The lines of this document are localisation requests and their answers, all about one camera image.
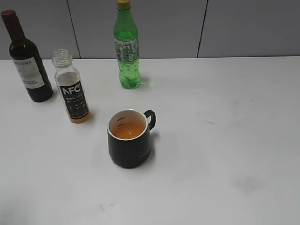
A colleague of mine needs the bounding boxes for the green soda bottle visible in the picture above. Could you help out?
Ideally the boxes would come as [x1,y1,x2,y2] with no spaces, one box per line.
[113,0,141,89]

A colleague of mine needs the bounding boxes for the NFC orange juice bottle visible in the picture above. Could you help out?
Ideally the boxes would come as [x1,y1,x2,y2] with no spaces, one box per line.
[52,49,90,124]

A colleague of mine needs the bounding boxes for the red wine bottle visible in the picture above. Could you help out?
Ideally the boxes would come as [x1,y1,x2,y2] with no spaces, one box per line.
[0,10,53,102]

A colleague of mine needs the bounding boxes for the black mug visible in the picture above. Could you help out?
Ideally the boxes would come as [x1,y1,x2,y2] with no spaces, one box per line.
[107,109,156,168]

